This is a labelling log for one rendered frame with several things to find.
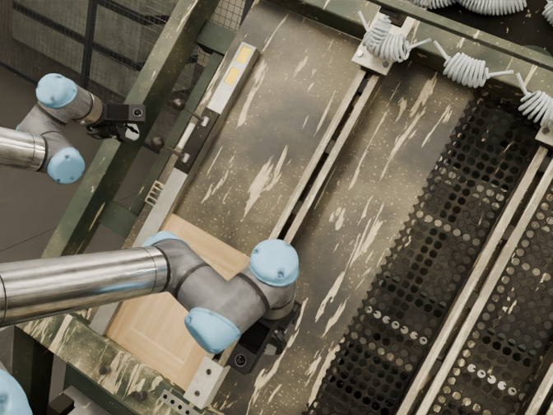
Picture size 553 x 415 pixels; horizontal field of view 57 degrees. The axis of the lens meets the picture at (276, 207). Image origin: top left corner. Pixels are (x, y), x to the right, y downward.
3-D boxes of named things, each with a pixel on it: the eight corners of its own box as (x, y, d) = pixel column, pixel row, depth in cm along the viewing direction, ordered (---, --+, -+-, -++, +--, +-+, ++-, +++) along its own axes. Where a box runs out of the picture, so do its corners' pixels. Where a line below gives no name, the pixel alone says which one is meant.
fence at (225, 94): (96, 325, 154) (88, 327, 150) (246, 47, 154) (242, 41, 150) (109, 334, 153) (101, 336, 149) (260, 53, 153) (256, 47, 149)
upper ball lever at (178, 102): (202, 128, 151) (166, 105, 142) (208, 116, 151) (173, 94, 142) (208, 130, 148) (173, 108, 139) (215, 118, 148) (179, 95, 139)
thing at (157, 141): (183, 164, 151) (146, 144, 141) (188, 152, 151) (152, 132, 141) (188, 167, 148) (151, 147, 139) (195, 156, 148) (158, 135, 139)
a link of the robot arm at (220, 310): (173, 320, 82) (225, 277, 87) (218, 367, 76) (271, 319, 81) (162, 295, 76) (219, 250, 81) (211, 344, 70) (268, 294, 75)
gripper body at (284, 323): (300, 318, 101) (305, 290, 91) (276, 353, 97) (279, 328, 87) (268, 298, 103) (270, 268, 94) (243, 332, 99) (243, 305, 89)
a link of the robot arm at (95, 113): (94, 87, 122) (93, 120, 120) (104, 95, 126) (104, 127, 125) (66, 91, 123) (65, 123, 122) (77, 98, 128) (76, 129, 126)
